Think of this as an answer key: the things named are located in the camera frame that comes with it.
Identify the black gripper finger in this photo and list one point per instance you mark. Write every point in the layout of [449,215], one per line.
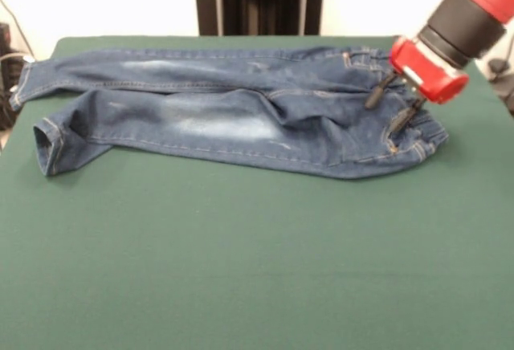
[405,117]
[377,92]

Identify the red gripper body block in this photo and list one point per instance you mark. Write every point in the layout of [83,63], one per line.
[425,71]

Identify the blue denim jeans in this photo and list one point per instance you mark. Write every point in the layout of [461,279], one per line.
[241,125]

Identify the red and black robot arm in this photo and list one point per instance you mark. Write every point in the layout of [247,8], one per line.
[470,17]

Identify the dark green table cloth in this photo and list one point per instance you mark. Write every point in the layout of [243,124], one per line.
[201,245]

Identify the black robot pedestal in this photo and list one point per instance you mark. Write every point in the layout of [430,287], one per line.
[261,1]

